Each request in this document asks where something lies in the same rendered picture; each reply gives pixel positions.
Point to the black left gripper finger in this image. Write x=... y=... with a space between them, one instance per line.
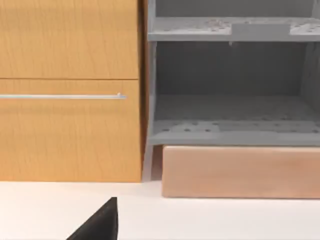
x=105 y=222

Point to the wooden cupboard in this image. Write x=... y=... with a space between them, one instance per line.
x=144 y=100

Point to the pale wooden drawer front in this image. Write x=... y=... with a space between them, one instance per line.
x=240 y=172

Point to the plain wooden drawer front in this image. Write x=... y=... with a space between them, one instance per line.
x=67 y=37

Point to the grey pierced drawer inside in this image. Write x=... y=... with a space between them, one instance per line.
x=232 y=75

